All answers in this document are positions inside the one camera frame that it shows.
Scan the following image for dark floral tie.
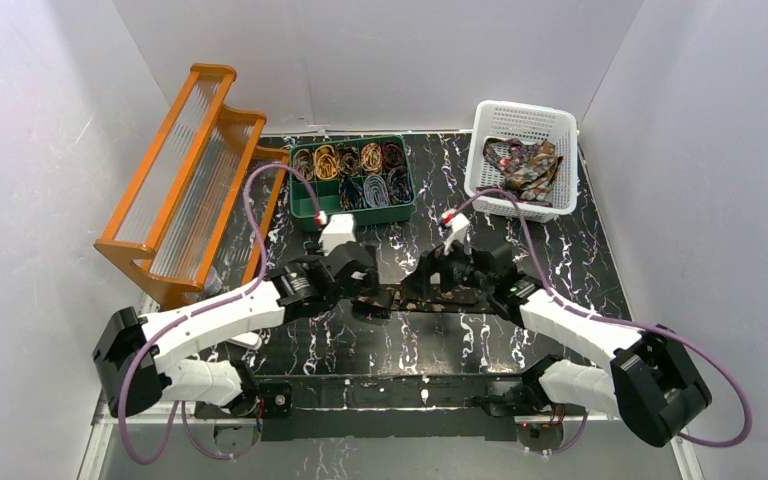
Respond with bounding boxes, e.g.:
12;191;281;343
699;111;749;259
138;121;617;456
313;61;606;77
351;284;493;318

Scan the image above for white plastic basket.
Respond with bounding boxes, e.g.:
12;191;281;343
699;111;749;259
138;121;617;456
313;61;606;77
464;100;579;223

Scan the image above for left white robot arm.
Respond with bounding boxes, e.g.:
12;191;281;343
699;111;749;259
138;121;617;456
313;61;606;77
92;213;379;419

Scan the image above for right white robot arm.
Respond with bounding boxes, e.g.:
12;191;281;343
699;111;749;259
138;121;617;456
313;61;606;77
401;213;712;447

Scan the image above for patterned ties in basket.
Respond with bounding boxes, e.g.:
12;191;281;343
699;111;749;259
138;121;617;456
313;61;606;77
482;137;564;207

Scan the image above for dark multicolour rolled tie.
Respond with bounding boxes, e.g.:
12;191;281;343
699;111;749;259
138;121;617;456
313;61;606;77
338;177;366;211

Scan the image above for light blue rolled tie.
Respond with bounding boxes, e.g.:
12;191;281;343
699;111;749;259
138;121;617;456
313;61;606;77
363;174;391;208

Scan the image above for green compartment tray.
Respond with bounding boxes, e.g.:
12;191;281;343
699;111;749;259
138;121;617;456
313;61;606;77
289;135;416;232

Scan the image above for dark blue rolled tie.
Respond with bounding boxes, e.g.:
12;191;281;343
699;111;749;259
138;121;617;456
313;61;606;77
386;166;413;205

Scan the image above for dark brown rolled tie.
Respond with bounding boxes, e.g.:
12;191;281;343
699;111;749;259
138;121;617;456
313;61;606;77
336;143;363;177

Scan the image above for yellow rolled tie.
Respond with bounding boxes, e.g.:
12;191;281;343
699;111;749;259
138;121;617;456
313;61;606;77
313;145;340;181

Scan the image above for orange rolled tie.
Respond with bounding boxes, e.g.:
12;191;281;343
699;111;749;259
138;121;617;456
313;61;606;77
360;142;383;175

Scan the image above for white oblong object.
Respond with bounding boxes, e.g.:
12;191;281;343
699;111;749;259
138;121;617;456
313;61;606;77
228;332;263;350

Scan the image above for dark red rolled tie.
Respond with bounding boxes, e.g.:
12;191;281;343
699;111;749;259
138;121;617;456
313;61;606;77
381;141;406;172

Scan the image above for black base bar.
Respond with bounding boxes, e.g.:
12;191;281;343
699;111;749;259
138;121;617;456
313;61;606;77
261;374;535;442

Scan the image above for orange wooden rack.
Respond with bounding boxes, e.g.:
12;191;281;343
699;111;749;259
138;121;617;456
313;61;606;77
95;63;290;309

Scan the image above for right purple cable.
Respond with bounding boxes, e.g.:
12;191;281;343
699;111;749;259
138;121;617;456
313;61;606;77
440;188;754;457

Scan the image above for purple cable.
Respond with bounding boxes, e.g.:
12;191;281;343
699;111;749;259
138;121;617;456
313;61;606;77
117;162;329;466
440;188;754;457

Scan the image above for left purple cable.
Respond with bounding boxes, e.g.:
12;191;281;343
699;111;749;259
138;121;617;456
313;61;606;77
117;162;329;466

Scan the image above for aluminium rail frame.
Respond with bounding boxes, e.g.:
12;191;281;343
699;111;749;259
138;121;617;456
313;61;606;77
79;305;701;479

